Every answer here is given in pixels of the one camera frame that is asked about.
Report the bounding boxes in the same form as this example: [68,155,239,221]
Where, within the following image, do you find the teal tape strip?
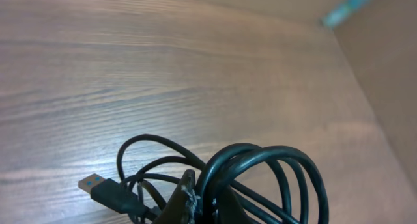
[319,0,371,29]

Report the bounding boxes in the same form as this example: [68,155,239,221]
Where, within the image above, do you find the thin black usb-c cable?
[116,133,300,224]

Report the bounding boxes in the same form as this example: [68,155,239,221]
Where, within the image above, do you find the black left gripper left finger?
[152,169,197,224]

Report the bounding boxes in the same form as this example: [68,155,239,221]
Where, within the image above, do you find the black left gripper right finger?
[213,186,254,224]

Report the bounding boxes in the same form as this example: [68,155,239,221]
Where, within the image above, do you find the thick black usb cable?
[78,142,330,224]

